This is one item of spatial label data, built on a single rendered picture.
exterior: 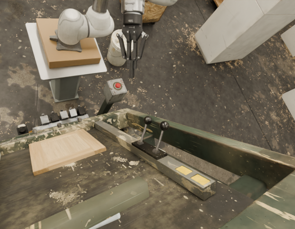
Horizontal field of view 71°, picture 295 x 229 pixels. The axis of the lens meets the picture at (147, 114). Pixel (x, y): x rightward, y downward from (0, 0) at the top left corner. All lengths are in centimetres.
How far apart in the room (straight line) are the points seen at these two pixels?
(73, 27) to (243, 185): 133
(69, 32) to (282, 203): 145
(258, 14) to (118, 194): 294
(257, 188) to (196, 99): 243
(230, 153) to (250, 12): 248
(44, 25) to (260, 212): 173
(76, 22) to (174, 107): 175
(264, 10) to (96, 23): 206
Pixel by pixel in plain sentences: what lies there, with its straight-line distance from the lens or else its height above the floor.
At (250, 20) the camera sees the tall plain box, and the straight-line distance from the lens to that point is 311.
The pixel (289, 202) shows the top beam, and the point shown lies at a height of 192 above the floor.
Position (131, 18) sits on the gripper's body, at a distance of 84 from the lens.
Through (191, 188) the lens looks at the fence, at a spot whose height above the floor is 167.
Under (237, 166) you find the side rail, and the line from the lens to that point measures 83.
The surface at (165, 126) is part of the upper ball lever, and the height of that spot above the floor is 156.
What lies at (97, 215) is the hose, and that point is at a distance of 23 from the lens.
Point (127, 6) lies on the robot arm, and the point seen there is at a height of 168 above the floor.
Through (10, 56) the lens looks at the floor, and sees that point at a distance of 269.
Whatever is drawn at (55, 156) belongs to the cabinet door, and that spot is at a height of 115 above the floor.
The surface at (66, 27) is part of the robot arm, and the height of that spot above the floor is 105.
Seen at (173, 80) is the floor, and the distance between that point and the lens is 302.
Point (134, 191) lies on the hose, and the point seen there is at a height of 198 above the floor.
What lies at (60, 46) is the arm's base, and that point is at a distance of 170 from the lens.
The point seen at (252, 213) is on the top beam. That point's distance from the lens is 46.
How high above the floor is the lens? 220
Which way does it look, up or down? 58 degrees down
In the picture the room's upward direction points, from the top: 48 degrees clockwise
